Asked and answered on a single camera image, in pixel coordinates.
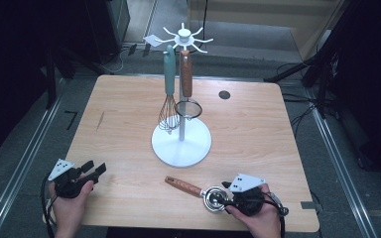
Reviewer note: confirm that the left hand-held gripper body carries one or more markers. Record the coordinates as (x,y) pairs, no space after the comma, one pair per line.
(61,168)

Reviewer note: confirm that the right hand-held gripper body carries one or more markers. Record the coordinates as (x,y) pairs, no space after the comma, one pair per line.
(244,181)

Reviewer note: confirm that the white utensil stand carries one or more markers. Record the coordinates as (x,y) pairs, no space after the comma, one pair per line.
(191,148)

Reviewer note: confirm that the person's left hand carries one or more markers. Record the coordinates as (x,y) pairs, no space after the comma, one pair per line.
(69,211)

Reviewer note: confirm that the person's right hand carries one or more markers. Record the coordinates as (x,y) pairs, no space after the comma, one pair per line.
(264,221)

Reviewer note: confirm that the dark round table grommet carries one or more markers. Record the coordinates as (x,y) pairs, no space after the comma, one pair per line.
(224,95)

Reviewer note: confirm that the black tripod stand legs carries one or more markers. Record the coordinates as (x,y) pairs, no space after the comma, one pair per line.
(287,71)

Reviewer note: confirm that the black cabinet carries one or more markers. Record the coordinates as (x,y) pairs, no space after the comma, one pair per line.
(105,29)

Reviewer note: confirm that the white paper tag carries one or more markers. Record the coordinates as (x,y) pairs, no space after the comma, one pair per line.
(151,40)

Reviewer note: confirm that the metal floor rail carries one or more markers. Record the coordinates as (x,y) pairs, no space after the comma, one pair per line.
(340,172)
(20,172)

